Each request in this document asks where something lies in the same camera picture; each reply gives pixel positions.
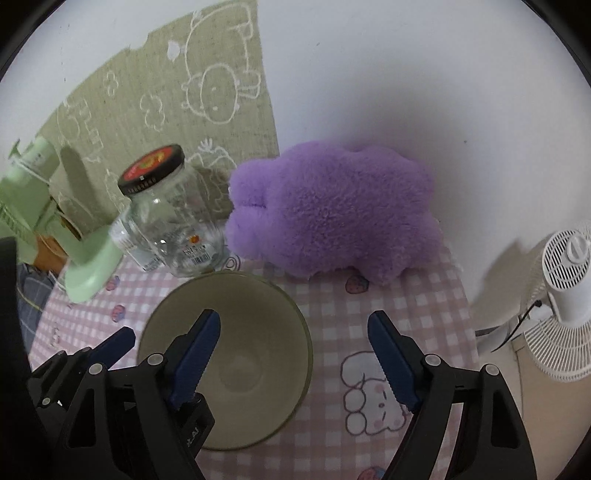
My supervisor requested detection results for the green desk fan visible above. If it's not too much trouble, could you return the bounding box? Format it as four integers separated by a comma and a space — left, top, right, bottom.
1, 137, 123, 303

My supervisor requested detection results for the purple plush toy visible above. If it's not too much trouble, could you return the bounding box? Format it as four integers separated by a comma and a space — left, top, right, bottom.
224, 142, 442, 285

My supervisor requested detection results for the white floor fan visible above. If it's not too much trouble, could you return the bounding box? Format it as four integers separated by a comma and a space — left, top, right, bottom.
522, 220, 590, 383

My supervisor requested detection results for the glass jar with lid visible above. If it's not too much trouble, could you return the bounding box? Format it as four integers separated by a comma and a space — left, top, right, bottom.
117, 144, 224, 278

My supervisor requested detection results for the green patterned wall mat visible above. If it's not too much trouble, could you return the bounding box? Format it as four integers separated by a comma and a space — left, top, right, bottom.
39, 1, 279, 232

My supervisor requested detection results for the floral ceramic bowl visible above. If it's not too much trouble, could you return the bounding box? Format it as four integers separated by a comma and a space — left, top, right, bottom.
137, 272, 314, 451

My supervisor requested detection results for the grey plaid pillow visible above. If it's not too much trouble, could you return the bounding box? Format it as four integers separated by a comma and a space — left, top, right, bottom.
16, 263, 55, 353

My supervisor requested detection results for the white fan black cable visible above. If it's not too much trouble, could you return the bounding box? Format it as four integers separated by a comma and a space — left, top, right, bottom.
491, 299, 544, 354

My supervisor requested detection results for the pink checkered tablecloth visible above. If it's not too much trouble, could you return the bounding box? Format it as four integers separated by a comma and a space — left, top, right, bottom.
29, 247, 478, 479

